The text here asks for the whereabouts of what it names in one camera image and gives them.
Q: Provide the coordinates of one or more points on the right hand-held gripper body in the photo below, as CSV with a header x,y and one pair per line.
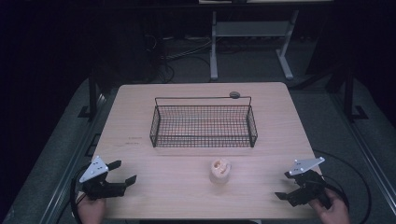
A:
x,y
306,183

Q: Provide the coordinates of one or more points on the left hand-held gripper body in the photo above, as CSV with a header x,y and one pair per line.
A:
x,y
99,187

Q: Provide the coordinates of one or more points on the beige round toy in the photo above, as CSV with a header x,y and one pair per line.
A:
x,y
220,171

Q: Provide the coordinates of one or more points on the person's left hand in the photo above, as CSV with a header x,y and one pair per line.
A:
x,y
91,211

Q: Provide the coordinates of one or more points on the person's right hand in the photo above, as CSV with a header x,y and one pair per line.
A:
x,y
333,211

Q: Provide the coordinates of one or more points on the black metal stand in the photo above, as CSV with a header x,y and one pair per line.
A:
x,y
92,93
351,93

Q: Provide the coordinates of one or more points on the small grey round disc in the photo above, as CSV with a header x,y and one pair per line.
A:
x,y
234,95

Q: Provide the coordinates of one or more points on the white metal desk frame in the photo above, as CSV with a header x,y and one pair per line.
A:
x,y
253,29

